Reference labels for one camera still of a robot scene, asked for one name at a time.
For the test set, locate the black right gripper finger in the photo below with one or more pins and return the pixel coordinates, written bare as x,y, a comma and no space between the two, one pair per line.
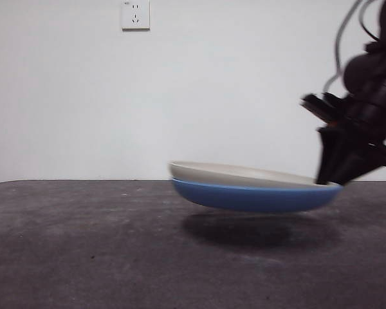
354,161
327,154

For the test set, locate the blue round plate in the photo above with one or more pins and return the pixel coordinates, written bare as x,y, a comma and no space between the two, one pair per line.
251,199

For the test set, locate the white round plate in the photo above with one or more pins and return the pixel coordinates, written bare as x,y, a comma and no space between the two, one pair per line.
228,175

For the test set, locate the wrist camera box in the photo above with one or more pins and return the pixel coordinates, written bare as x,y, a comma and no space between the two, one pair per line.
321,106

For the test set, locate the white wall power outlet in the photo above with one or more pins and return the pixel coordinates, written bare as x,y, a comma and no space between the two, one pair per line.
135,16

